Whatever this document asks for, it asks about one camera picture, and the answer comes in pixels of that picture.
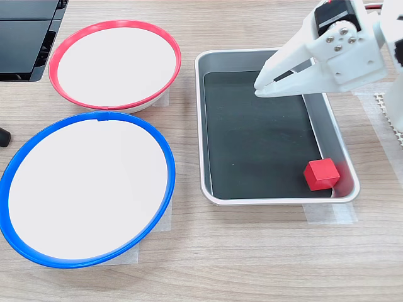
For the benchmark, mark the small red cube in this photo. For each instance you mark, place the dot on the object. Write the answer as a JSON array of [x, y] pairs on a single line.
[[321, 173]]

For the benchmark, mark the steel tray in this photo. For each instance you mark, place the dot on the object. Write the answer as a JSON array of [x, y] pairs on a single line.
[[343, 170]]

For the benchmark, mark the black electronic device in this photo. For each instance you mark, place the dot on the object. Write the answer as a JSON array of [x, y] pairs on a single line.
[[22, 41]]

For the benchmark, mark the red-rimmed white plate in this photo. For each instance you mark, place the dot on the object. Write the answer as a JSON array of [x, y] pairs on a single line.
[[116, 66]]

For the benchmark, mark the blue-rimmed white plate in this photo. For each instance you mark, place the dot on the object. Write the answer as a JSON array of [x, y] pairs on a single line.
[[88, 188]]

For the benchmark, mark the clear tape strip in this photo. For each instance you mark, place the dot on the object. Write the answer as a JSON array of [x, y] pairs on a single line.
[[330, 214]]

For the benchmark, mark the black tray mat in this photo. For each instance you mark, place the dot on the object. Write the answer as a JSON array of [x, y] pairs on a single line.
[[252, 141]]

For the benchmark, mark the pale perforated base plate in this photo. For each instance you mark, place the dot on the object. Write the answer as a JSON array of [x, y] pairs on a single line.
[[382, 104]]

